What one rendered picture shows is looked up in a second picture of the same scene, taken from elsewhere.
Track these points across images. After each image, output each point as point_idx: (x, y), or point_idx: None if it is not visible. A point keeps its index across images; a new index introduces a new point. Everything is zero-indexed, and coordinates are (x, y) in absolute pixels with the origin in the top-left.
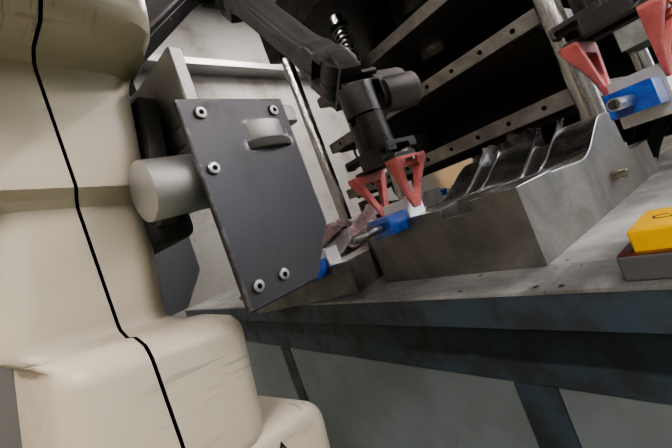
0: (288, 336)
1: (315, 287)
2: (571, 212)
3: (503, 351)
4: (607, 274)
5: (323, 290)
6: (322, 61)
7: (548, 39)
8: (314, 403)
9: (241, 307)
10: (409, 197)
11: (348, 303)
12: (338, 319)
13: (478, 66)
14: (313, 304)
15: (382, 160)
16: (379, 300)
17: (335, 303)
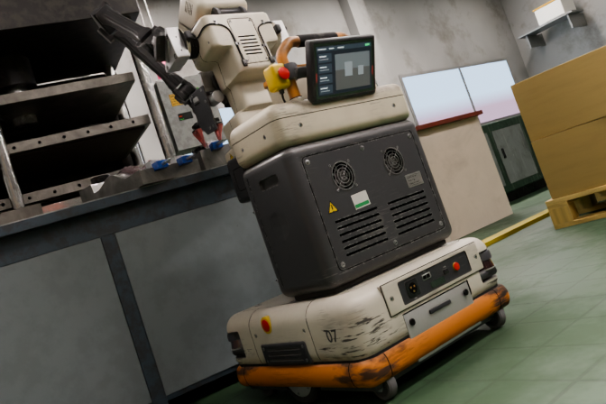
0: (117, 223)
1: (181, 169)
2: None
3: None
4: None
5: (185, 170)
6: (189, 84)
7: (159, 131)
8: (133, 266)
9: (83, 203)
10: (221, 138)
11: (207, 169)
12: (198, 179)
13: (105, 135)
14: (181, 177)
15: (217, 123)
16: (224, 164)
17: (198, 171)
